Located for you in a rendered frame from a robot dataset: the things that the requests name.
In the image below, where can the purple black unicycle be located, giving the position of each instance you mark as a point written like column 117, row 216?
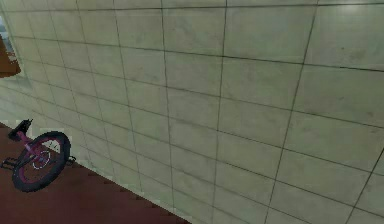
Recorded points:
column 20, row 181

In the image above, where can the brown wooden furniture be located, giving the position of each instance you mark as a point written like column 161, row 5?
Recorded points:
column 6, row 63

